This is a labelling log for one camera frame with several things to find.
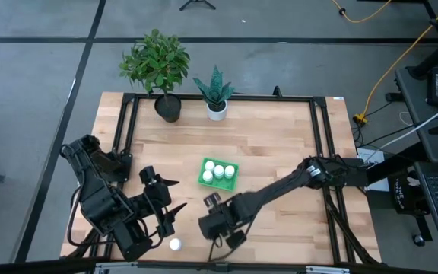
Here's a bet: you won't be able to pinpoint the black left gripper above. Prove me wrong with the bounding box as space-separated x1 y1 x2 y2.
132 164 189 239

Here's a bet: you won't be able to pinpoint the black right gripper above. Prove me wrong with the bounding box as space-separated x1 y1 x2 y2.
197 191 249 251

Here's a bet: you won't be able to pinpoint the green plastic basket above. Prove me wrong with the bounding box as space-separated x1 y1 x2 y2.
197 157 240 193

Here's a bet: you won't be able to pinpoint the snake plant white pot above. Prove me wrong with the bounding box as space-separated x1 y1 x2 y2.
192 65 236 122

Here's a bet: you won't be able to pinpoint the leafy green plant black pot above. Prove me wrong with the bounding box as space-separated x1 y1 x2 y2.
119 28 191 124

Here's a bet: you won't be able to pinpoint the white paper sheet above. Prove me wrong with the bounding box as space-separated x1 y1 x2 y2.
356 147 392 193

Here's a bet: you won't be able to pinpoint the black bag white lettering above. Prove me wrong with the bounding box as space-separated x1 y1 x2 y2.
389 173 431 216

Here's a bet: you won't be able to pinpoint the black tripod legs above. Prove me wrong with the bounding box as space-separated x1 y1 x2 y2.
179 0 217 11

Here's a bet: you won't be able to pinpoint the dark grey desk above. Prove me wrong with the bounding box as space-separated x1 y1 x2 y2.
395 65 438 164

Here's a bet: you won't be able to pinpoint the black aluminium table frame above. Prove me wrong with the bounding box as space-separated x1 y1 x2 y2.
65 91 380 266

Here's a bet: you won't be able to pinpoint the black frame bar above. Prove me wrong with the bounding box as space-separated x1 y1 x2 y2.
0 257 438 274

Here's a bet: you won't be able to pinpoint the white cable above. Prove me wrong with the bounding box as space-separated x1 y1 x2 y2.
362 96 438 154

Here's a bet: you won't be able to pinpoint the long yellow extension cable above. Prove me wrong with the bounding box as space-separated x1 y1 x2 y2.
353 0 438 126

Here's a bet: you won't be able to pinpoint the short yellow cable black plug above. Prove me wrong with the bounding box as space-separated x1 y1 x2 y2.
331 0 393 24

